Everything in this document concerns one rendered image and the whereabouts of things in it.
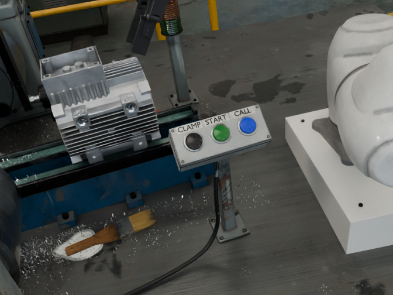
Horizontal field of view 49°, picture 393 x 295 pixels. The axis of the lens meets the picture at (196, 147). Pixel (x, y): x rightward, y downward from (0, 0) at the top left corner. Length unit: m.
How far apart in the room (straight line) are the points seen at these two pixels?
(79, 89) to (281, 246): 0.51
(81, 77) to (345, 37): 0.52
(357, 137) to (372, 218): 0.19
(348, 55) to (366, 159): 0.25
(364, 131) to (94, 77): 0.51
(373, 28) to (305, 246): 0.44
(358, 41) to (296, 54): 0.72
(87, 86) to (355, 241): 0.60
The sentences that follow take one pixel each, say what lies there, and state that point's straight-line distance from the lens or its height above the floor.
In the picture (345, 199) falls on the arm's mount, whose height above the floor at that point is 0.89.
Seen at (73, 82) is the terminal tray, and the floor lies 1.12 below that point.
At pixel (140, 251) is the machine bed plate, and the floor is 0.80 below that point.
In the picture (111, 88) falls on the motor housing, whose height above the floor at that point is 1.08.
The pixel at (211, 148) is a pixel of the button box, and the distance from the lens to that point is 0.75.
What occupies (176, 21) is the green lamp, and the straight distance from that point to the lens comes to 1.24.
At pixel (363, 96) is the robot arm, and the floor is 1.12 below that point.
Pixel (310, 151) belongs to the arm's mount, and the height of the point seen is 0.88.
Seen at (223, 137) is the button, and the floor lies 1.07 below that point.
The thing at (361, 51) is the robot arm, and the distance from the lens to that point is 0.88.
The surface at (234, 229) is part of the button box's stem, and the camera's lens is 0.94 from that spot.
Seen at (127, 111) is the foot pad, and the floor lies 1.05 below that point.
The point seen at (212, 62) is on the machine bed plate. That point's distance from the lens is 1.57.
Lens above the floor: 1.52
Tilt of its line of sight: 38 degrees down
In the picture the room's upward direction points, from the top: 9 degrees counter-clockwise
